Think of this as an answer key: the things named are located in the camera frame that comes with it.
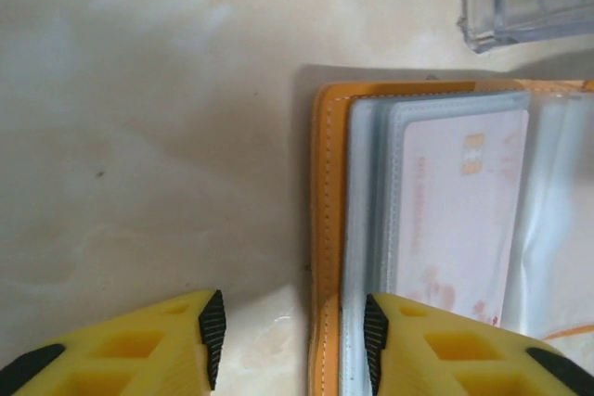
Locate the white pink chip card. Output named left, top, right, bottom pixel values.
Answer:
left=400, top=108, right=531, bottom=330

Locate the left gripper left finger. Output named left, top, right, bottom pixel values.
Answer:
left=0, top=288, right=228, bottom=396

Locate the clear acrylic card box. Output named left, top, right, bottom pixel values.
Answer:
left=458, top=0, right=594, bottom=53

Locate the orange card holder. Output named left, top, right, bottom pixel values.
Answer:
left=308, top=80, right=594, bottom=396

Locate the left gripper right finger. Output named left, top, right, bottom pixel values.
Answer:
left=364, top=292, right=594, bottom=396

